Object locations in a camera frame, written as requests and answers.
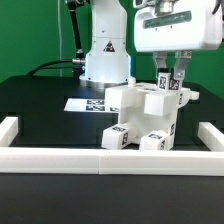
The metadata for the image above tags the white marker base plate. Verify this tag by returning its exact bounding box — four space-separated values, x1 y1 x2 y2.
64 98 119 113

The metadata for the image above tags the white chair seat part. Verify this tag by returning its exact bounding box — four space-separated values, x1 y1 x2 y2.
118 107 178 151

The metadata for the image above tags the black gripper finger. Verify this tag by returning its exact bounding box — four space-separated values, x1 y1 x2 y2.
153 51 167 73
173 50 192 81

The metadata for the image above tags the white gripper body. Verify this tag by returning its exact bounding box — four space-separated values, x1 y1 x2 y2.
134 0 222 52

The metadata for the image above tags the black cable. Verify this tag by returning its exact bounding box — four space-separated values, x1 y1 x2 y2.
27 59 75 77

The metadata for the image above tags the white chair back frame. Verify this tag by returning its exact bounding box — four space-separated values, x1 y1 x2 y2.
105 83 199 116

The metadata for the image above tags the white U-shaped fence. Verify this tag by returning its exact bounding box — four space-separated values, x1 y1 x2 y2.
0 117 224 176

